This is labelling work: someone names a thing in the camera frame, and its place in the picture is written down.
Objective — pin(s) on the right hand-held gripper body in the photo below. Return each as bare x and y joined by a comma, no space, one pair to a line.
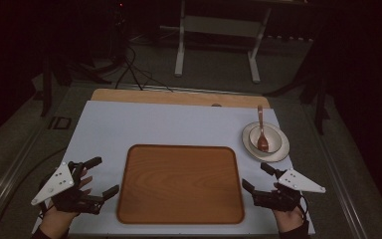
290,189

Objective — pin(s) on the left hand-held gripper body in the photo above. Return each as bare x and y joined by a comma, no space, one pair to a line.
57,181

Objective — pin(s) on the person's right hand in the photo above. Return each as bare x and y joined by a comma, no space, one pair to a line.
289,219

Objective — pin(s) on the person's left hand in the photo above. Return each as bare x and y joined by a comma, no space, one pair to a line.
55,220

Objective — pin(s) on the white plate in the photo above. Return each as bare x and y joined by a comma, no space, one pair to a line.
280,153

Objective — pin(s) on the brown wooden spoon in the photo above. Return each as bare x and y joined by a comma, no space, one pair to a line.
262,141

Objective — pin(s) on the white bowl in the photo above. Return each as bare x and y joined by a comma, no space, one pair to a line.
273,136

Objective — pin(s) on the white table mat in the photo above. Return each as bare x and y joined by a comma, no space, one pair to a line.
112,129

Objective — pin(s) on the black floor socket box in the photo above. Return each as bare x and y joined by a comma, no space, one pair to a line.
59,122

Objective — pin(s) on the wooden tray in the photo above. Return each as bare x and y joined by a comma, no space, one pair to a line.
180,184

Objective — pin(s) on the black metal stand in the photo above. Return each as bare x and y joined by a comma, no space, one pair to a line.
320,106
47,93

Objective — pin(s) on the metal floor rail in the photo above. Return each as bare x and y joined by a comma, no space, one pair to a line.
11,179
336,179

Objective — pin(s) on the white metal table frame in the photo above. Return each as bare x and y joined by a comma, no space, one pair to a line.
179,49

